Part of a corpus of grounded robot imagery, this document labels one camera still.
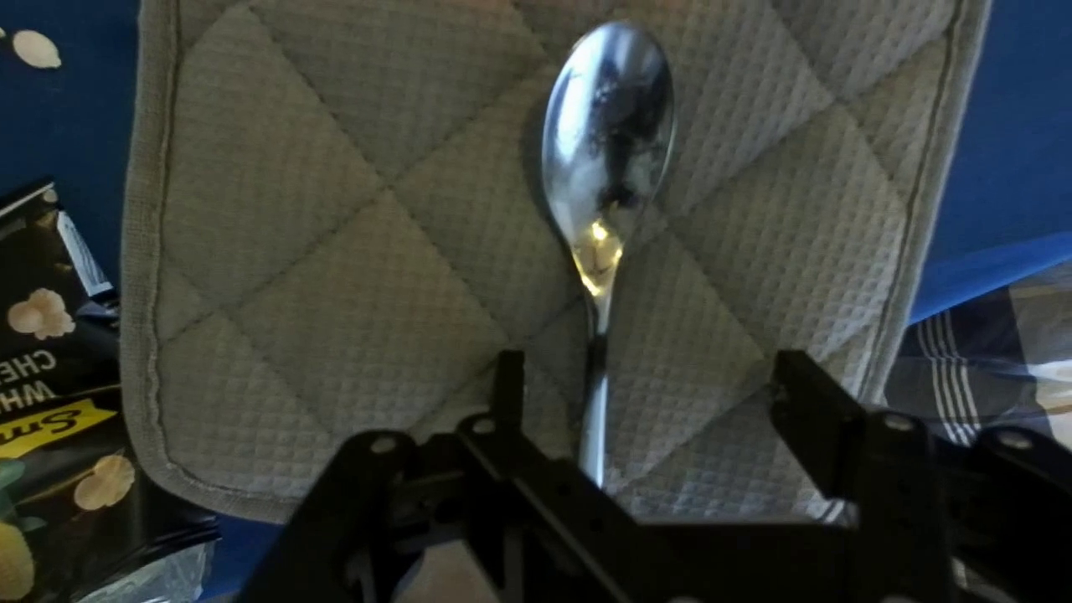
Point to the grey quilted mat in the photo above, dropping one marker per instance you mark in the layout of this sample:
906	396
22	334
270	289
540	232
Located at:
333	226

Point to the silver metal spoon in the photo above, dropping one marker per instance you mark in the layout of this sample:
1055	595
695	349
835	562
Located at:
604	153

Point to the blue ironing board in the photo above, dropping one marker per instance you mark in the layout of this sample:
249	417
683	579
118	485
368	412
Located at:
471	516

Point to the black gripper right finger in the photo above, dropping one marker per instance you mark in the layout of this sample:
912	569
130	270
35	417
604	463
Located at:
826	425

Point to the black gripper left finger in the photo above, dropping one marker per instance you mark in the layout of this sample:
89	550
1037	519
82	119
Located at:
508	392

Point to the black popcorn bag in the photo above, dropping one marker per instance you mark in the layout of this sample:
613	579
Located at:
79	516

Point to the bed with plaid bedding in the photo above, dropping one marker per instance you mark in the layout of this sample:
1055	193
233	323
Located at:
1000	358

